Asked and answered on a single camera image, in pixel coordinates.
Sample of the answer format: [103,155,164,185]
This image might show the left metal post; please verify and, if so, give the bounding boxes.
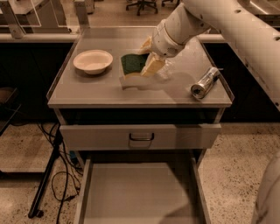
[73,0,89,29]

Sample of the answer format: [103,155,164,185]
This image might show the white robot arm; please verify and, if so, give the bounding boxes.
[140,0,280,224]

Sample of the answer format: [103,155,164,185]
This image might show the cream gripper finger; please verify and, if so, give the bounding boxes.
[138,37,151,54]
[141,53,165,77]

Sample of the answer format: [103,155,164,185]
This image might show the silver drink can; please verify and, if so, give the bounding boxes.
[191,66,221,99]

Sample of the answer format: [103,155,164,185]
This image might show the right white counter rail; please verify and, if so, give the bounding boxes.
[197,34,225,43]

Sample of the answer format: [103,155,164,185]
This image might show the black drawer handle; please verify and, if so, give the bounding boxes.
[129,133,155,142]

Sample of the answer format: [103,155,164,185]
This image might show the green yellow sponge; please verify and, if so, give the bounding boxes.
[121,53,149,79]

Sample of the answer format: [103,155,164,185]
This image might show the far left metal bracket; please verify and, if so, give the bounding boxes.
[0,0,25,39]

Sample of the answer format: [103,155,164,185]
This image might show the white paper bowl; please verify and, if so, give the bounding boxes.
[73,50,113,75]

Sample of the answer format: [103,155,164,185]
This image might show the left white counter rail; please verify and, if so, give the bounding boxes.
[0,33,79,43]

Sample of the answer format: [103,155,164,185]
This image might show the black stand leg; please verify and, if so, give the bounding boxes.
[28,130,61,219]

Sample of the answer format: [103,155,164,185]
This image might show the clear plastic water bottle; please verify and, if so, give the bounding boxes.
[157,60,173,80]

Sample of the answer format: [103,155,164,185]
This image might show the black floor cables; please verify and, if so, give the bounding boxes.
[35,122,84,224]

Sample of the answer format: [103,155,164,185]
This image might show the grey metal cabinet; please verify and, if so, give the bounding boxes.
[45,25,235,165]

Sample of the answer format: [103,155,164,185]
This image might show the black office chair base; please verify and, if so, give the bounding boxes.
[126,0,158,16]

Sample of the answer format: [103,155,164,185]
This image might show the grey top drawer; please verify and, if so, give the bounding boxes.
[60,124,221,151]

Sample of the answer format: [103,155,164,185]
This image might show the open grey middle drawer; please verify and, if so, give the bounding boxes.
[74,156,212,224]

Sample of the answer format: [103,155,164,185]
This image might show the white counter rail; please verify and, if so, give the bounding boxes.
[0,33,79,43]
[197,34,225,43]

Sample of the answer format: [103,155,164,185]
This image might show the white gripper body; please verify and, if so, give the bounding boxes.
[151,19,186,58]

